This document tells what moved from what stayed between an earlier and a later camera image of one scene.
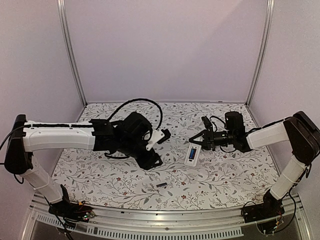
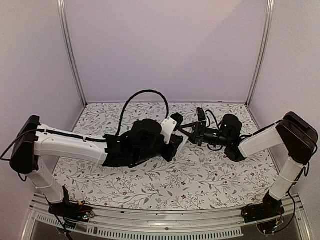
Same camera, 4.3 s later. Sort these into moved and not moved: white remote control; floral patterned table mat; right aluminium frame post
Moved: white remote control
Not moved: right aluminium frame post; floral patterned table mat
